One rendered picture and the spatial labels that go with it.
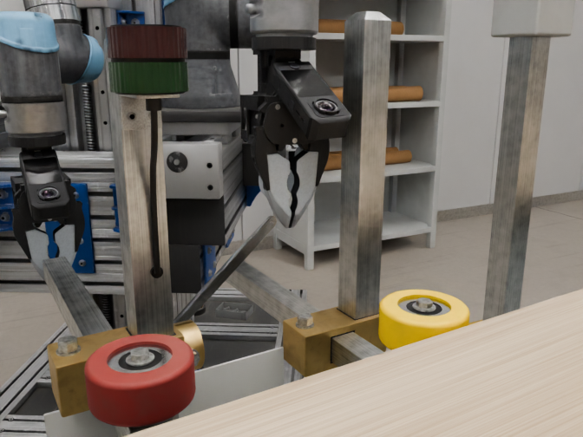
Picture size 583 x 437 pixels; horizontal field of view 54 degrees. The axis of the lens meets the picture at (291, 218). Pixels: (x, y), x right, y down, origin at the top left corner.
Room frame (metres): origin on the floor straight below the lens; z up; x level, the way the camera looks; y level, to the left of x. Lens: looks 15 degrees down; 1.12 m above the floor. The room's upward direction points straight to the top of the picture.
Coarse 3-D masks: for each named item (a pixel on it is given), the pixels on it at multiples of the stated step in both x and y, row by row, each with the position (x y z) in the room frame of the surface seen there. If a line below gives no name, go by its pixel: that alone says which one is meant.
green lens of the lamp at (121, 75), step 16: (112, 64) 0.44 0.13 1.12; (128, 64) 0.43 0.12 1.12; (144, 64) 0.43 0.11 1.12; (160, 64) 0.44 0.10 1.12; (176, 64) 0.45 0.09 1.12; (112, 80) 0.44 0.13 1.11; (128, 80) 0.43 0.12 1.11; (144, 80) 0.43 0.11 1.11; (160, 80) 0.44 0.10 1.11; (176, 80) 0.45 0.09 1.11
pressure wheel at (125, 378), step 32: (96, 352) 0.40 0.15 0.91; (128, 352) 0.40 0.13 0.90; (160, 352) 0.40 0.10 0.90; (192, 352) 0.40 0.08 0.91; (96, 384) 0.36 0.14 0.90; (128, 384) 0.35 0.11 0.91; (160, 384) 0.36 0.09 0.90; (192, 384) 0.38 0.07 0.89; (96, 416) 0.36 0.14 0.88; (128, 416) 0.35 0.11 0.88; (160, 416) 0.36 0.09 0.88
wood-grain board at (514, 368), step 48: (480, 336) 0.43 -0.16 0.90; (528, 336) 0.43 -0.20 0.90; (576, 336) 0.43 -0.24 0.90; (288, 384) 0.36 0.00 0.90; (336, 384) 0.36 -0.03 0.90; (384, 384) 0.36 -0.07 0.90; (432, 384) 0.36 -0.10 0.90; (480, 384) 0.36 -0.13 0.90; (528, 384) 0.36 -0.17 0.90; (576, 384) 0.36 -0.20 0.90; (144, 432) 0.31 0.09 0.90; (192, 432) 0.31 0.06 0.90; (240, 432) 0.31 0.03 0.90; (288, 432) 0.31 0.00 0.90; (336, 432) 0.31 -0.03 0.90; (384, 432) 0.31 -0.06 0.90; (432, 432) 0.31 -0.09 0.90; (480, 432) 0.31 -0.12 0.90; (528, 432) 0.31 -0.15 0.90; (576, 432) 0.31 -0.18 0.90
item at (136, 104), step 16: (128, 96) 0.45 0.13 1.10; (144, 96) 0.44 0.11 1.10; (160, 96) 0.45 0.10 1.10; (176, 96) 0.45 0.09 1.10; (128, 112) 0.48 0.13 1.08; (144, 112) 0.49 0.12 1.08; (160, 112) 0.49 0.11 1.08; (128, 128) 0.48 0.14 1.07; (144, 128) 0.49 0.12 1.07; (160, 272) 0.49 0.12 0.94
